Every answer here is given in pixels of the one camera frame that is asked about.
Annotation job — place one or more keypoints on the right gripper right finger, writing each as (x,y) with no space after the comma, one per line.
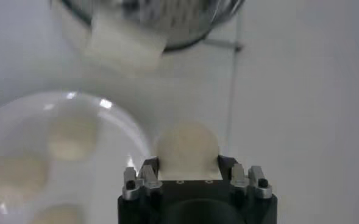
(238,176)

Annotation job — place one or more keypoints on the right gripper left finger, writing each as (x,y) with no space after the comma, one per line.
(148,179)

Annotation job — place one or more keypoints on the white steamed baozi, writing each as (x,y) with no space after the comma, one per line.
(72,138)
(14,181)
(57,215)
(186,149)

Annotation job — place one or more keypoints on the stainless steel steamer basket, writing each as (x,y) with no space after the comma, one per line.
(182,21)

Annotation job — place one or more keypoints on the white round plate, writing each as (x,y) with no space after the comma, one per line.
(118,137)

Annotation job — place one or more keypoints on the cream electric cooking pot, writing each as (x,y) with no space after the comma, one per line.
(124,45)

